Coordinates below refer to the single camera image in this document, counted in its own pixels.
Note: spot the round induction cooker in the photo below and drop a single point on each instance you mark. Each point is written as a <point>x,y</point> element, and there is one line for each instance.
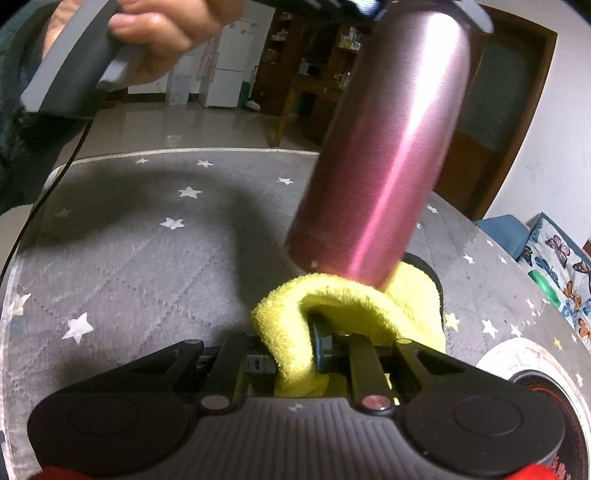
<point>535,383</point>

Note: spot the white cabinet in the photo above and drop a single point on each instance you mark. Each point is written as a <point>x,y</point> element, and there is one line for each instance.
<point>184,78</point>

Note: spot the dark wooden shelf cabinet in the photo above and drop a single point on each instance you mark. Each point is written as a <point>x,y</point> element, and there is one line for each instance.
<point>281,60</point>

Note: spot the pink metal bottle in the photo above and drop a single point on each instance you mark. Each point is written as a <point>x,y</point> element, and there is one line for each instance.
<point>383,161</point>

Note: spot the butterfly printed blanket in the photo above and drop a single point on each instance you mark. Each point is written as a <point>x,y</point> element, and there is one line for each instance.
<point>563,258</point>

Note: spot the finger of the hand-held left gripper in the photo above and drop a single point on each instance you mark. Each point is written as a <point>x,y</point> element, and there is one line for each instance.
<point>367,7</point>
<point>478,16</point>

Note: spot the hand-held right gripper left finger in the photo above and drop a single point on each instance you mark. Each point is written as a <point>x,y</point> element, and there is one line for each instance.
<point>258,364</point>

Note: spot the yellow cleaning cloth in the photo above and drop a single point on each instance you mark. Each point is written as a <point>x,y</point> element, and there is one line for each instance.
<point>286,323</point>

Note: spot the brown wooden door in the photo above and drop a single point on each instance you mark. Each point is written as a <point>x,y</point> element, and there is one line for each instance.
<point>498,115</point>

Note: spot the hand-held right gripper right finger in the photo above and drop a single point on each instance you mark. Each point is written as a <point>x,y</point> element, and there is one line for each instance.
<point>323,355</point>

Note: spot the wooden side table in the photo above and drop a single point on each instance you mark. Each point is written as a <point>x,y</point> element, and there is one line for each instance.
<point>286,115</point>

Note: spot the person's left hand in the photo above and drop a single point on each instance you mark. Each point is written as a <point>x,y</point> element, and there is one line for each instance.
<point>161,41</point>

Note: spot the white refrigerator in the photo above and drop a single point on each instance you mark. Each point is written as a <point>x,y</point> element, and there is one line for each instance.
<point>228,69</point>

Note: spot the grey star quilted mat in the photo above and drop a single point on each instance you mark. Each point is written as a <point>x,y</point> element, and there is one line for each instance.
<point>138,258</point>

